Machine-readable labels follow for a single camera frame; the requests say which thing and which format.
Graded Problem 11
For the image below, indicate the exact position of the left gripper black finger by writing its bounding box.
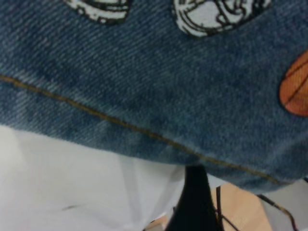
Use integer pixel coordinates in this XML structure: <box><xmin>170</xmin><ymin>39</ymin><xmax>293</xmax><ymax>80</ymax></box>
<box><xmin>167</xmin><ymin>165</ymin><xmax>218</xmax><ymax>231</ymax></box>

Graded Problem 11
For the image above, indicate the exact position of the blue denim shorts basketball print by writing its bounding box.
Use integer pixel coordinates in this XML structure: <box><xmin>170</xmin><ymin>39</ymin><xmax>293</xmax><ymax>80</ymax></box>
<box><xmin>0</xmin><ymin>0</ymin><xmax>308</xmax><ymax>194</ymax></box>

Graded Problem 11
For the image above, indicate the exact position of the thin black floor cable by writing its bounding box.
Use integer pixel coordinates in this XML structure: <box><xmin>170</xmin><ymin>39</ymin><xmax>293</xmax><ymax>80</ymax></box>
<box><xmin>215</xmin><ymin>185</ymin><xmax>241</xmax><ymax>231</ymax></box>
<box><xmin>257</xmin><ymin>193</ymin><xmax>300</xmax><ymax>231</ymax></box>

